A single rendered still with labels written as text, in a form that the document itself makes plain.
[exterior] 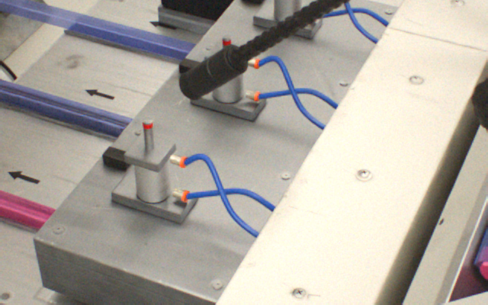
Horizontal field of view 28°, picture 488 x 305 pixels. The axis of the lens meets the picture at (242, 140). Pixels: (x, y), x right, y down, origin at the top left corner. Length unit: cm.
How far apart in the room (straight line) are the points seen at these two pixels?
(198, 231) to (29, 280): 13
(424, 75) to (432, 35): 5
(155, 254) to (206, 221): 4
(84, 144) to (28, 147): 4
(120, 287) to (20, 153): 20
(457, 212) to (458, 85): 13
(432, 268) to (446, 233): 3
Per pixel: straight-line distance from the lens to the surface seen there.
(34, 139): 79
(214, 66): 56
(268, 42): 53
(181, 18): 89
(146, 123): 59
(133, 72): 85
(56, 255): 63
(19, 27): 215
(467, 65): 73
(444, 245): 59
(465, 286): 48
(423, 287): 57
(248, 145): 68
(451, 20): 78
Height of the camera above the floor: 166
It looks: 43 degrees down
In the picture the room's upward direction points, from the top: 63 degrees clockwise
